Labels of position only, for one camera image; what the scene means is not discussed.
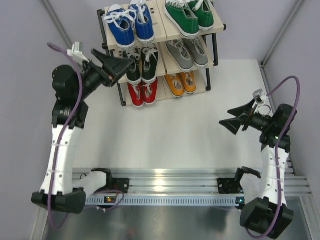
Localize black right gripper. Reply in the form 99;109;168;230
220;98;275;135

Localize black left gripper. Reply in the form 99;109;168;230
73;49;132;102

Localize black sneaker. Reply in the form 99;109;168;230
141;44;159;84
122;46;142;84

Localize red sneaker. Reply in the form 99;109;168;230
142;78;159;106
127;82;144;108

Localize blue sneaker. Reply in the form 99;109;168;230
128;0;155;44
104;4;137;49

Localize orange sneaker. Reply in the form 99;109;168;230
180;71;196;95
164;74;185;98

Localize grey sneaker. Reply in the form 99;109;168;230
182;38;209;68
165;39;194;72

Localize green sneaker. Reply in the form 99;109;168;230
164;0;200;39
188;0;215;31

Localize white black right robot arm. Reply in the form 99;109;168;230
219;100;297;240

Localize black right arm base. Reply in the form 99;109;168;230
217;166;261;195

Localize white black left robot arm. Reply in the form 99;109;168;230
31;49;133;214

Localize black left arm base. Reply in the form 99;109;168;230
98;177;130;194

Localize beige black shoe shelf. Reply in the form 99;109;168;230
97;0;227;101

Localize left grey corner post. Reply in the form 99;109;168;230
41;0;87;71

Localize grey aluminium corner post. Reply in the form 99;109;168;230
259;0;311;66

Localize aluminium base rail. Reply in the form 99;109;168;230
72;162;311;209

